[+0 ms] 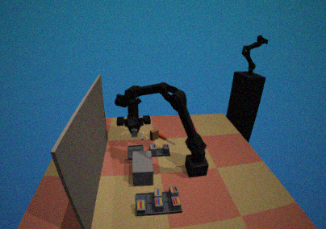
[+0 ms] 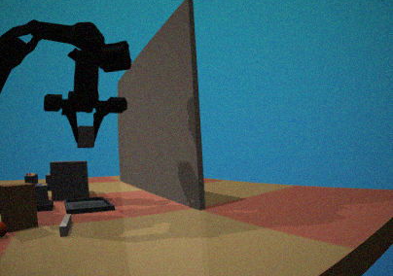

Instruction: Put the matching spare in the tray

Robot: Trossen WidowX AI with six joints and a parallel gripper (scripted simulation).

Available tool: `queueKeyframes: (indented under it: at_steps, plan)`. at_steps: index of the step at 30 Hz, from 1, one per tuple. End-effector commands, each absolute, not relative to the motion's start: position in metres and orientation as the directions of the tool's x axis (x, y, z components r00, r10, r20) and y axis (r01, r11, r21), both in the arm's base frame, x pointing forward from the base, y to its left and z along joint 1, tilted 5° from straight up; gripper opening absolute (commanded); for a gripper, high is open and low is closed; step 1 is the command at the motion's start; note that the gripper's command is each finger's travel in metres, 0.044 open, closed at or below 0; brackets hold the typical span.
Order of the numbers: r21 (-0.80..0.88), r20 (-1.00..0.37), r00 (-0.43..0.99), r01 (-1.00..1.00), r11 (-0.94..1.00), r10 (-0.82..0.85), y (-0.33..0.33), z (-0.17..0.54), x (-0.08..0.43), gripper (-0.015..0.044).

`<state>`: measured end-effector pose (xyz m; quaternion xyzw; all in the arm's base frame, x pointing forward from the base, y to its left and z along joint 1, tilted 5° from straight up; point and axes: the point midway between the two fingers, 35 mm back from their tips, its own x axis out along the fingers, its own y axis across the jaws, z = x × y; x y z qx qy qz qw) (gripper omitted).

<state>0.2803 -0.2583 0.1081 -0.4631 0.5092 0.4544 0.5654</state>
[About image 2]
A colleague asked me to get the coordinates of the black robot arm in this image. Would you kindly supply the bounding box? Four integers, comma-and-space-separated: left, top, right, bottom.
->
0, 19, 131, 93

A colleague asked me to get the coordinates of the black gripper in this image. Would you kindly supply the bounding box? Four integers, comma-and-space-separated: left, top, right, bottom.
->
44, 71, 127, 143

